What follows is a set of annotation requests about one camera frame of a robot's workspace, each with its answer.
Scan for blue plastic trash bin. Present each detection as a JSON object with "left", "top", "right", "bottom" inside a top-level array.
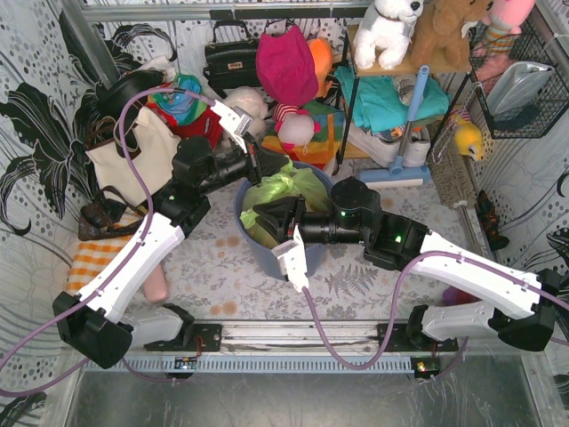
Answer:
[{"left": 233, "top": 179, "right": 327, "bottom": 281}]

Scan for green plastic trash bag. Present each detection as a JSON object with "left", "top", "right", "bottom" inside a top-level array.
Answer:
[{"left": 235, "top": 161, "right": 333, "bottom": 249}]

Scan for blue floor mop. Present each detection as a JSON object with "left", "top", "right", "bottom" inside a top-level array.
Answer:
[{"left": 358, "top": 65, "right": 430, "bottom": 191}]

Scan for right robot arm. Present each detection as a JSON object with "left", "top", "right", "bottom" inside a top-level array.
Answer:
[{"left": 253, "top": 177, "right": 566, "bottom": 351}]

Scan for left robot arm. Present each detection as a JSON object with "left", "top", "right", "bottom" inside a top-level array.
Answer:
[{"left": 52, "top": 134, "right": 290, "bottom": 369}]

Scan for rainbow striped bag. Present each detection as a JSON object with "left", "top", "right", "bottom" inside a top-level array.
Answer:
[{"left": 262, "top": 101, "right": 345, "bottom": 169}]

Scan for cream canvas tote bag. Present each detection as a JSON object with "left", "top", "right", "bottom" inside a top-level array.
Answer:
[{"left": 84, "top": 106, "right": 183, "bottom": 201}]

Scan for magenta fabric bag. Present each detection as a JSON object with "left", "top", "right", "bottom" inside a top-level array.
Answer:
[{"left": 256, "top": 24, "right": 318, "bottom": 107}]

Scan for pink round plush doll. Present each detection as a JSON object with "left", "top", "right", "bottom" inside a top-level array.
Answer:
[{"left": 272, "top": 103, "right": 321, "bottom": 152}]

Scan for white fluffy plush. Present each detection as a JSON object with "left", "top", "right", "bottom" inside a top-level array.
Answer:
[{"left": 223, "top": 86, "right": 268, "bottom": 138}]

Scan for colourful folded clothes stack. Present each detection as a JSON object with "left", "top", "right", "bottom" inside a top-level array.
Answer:
[{"left": 146, "top": 93, "right": 222, "bottom": 149}]

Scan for wooden shelf rack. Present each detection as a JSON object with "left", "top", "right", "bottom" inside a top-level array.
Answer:
[{"left": 332, "top": 25, "right": 472, "bottom": 176}]

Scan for black leather handbag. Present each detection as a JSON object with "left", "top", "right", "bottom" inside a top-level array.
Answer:
[{"left": 203, "top": 20, "right": 261, "bottom": 98}]

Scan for teal folded cloth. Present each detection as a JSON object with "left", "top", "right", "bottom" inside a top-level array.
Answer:
[{"left": 352, "top": 77, "right": 450, "bottom": 133}]

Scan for orange plush toy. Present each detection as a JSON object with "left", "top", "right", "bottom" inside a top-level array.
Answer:
[{"left": 308, "top": 38, "right": 333, "bottom": 98}]

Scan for white sneakers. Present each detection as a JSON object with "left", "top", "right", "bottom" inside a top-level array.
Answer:
[{"left": 348, "top": 126, "right": 430, "bottom": 167}]

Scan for pink case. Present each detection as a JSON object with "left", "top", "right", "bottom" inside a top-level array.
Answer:
[{"left": 142, "top": 263, "right": 169, "bottom": 303}]

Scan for grey chenille duster mop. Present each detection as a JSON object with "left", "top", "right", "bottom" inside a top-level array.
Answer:
[{"left": 428, "top": 141, "right": 487, "bottom": 256}]

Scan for orange checkered cloth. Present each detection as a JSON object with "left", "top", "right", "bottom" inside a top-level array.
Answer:
[{"left": 66, "top": 237, "right": 130, "bottom": 294}]

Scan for yellow plush toy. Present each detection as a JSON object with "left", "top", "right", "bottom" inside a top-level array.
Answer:
[{"left": 451, "top": 111, "right": 484, "bottom": 161}]

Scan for white plush dog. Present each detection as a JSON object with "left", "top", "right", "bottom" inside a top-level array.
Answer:
[{"left": 354, "top": 0, "right": 423, "bottom": 70}]

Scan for brown teddy bear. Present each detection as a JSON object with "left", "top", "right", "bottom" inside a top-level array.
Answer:
[{"left": 410, "top": 0, "right": 493, "bottom": 69}]

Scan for silver foil pouch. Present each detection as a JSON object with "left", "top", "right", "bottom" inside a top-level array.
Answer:
[{"left": 486, "top": 61, "right": 555, "bottom": 116}]

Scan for pink plush toy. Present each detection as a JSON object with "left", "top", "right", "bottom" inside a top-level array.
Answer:
[{"left": 482, "top": 0, "right": 535, "bottom": 44}]

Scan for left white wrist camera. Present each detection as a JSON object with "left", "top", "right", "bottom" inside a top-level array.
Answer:
[{"left": 212, "top": 101, "right": 252, "bottom": 152}]

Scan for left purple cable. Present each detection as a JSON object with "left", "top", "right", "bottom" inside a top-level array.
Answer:
[{"left": 0, "top": 87, "right": 219, "bottom": 398}]

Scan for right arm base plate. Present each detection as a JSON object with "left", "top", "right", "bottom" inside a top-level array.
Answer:
[{"left": 386, "top": 322, "right": 459, "bottom": 352}]

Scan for dark brown strap bag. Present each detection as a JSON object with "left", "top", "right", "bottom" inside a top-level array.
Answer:
[{"left": 78, "top": 186, "right": 145, "bottom": 241}]

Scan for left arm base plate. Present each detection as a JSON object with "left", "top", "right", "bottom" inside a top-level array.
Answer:
[{"left": 143, "top": 324, "right": 222, "bottom": 352}]

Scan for black wire basket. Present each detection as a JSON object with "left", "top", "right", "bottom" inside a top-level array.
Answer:
[{"left": 469, "top": 22, "right": 568, "bottom": 140}]

